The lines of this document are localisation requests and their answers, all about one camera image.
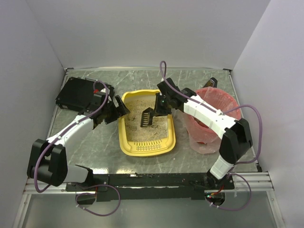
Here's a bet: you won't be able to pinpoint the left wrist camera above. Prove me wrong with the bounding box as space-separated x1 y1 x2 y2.
94 88 107 94

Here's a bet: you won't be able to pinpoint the black flat box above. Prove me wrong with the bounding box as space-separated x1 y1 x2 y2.
56 77 104 112

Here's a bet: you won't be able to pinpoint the red basket with bag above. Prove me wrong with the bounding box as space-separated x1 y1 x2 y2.
181 87 238 154

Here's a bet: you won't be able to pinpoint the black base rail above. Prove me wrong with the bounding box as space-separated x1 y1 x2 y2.
66 173 235 202

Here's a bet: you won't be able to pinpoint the black litter scoop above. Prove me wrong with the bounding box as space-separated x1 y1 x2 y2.
140 107 158 127

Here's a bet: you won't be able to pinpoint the cat litter pellets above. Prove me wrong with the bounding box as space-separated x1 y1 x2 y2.
125 96 168 142

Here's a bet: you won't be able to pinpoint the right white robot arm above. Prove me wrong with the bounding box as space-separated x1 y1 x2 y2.
151 78 252 182

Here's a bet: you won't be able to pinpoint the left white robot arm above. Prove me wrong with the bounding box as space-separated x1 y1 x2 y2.
27 92 130 192

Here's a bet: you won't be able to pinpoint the black metronome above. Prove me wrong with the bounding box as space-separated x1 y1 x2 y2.
203 77 218 88

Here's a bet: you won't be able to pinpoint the yellow litter box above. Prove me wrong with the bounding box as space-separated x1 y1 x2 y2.
118 89 176 157

